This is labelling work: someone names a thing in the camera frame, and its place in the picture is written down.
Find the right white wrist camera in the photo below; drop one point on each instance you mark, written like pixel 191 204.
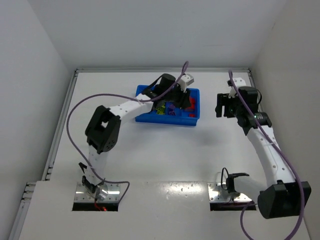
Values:
pixel 238 82

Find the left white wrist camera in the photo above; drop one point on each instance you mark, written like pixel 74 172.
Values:
pixel 185 81

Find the metal base plate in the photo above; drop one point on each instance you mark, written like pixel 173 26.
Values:
pixel 107 193
pixel 217 194

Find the yellow printed lego brick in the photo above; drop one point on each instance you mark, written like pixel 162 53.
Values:
pixel 161 110

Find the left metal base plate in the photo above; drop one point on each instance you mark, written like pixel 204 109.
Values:
pixel 107 193

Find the purple round lego brick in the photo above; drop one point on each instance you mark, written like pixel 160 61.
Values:
pixel 172 111

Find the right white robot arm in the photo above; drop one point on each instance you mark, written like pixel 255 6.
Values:
pixel 283 196

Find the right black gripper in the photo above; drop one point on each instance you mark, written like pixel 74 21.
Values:
pixel 222 105

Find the blue compartment tray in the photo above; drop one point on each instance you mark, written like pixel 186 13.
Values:
pixel 184 118

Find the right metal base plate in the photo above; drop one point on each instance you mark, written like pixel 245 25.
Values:
pixel 217 194

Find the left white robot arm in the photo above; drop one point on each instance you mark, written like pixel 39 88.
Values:
pixel 104 126

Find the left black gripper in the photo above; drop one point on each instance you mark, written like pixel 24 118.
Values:
pixel 180 97

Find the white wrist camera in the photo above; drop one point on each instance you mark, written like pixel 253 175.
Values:
pixel 238 82
pixel 185 81

